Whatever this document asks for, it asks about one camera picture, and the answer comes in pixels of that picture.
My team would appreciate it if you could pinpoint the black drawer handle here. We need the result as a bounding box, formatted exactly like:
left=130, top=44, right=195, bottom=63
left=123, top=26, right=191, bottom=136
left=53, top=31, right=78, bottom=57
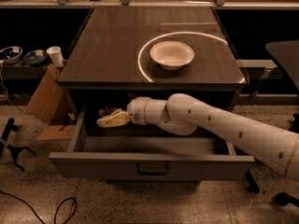
left=136, top=163, right=169, bottom=175

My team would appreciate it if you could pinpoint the black floor cable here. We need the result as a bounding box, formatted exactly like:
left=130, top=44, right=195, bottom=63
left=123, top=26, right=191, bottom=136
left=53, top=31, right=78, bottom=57
left=0, top=189, right=78, bottom=224

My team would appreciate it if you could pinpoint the orange soda can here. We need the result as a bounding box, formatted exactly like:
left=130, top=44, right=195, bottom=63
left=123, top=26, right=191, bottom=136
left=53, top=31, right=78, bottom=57
left=97, top=106, right=116, bottom=118

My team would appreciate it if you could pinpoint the flat cardboard piece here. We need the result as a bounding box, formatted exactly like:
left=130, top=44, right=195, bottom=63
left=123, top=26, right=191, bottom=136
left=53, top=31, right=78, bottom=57
left=36, top=125, right=75, bottom=141

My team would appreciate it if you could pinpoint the low grey side shelf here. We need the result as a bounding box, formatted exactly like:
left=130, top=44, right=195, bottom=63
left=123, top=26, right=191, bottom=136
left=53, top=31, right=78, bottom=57
left=1, top=61, right=63, bottom=79

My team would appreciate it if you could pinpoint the dark round side table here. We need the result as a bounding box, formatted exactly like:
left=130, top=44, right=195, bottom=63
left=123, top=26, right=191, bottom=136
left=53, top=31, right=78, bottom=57
left=265, top=40, right=299, bottom=90

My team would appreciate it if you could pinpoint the white paper bowl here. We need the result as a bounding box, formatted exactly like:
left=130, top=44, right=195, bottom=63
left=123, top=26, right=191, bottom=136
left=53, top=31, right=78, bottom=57
left=149, top=41, right=194, bottom=70

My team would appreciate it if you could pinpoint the white and blue bowl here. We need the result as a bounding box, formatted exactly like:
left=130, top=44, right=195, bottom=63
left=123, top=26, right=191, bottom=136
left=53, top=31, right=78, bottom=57
left=0, top=46, right=22, bottom=64

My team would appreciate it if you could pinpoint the black caster foot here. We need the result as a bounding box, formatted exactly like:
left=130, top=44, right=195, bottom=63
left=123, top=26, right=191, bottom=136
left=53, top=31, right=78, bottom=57
left=275, top=192, right=299, bottom=207

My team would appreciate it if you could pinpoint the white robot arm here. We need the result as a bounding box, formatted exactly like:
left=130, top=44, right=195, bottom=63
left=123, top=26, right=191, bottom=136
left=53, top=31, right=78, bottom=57
left=96, top=93, right=299, bottom=180

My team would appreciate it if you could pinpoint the white paper cup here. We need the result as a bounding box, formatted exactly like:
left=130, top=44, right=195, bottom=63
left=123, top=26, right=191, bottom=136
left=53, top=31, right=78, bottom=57
left=47, top=46, right=64, bottom=67

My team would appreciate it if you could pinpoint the open grey top drawer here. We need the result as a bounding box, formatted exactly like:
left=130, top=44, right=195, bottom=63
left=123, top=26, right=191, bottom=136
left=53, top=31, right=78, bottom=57
left=50, top=103, right=254, bottom=182

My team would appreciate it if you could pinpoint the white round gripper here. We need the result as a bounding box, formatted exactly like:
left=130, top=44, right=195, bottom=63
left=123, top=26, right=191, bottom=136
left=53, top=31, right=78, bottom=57
left=96, top=97, right=150, bottom=128

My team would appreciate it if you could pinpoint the blue bowl on shelf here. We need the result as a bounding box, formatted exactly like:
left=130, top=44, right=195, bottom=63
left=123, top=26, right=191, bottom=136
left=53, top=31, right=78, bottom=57
left=22, top=49, right=48, bottom=66

